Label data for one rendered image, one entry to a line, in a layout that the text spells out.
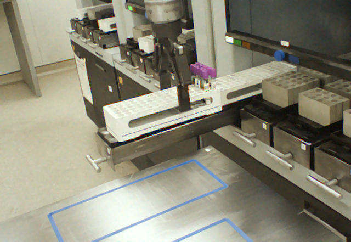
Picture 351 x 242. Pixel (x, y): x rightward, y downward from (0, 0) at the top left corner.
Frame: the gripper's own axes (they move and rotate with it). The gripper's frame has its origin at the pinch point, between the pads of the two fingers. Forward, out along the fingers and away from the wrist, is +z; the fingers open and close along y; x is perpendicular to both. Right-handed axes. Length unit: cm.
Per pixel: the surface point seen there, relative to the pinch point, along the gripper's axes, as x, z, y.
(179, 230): -19.1, 10.1, 37.8
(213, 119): 13.6, 12.3, -4.7
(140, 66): 21, 15, -79
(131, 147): -12.5, 12.7, -4.4
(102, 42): 21, 14, -131
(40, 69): 20, 83, -362
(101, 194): -27.6, 10.0, 17.1
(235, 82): 25.0, 4.9, -9.8
